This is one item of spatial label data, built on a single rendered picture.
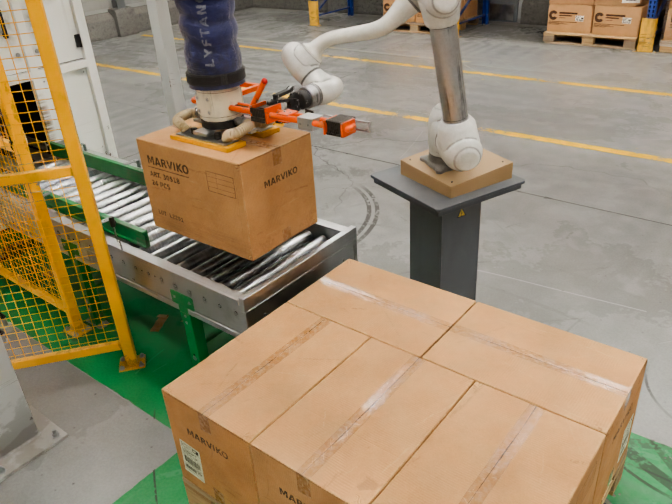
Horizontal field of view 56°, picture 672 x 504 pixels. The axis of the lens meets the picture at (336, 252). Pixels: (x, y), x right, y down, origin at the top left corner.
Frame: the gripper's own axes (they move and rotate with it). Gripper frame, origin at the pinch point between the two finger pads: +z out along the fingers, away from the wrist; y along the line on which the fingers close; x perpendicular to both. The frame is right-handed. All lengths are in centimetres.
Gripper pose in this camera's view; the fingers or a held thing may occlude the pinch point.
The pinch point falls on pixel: (268, 112)
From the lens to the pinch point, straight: 240.1
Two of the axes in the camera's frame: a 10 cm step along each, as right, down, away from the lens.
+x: -7.8, -2.6, 5.6
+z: -6.2, 4.2, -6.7
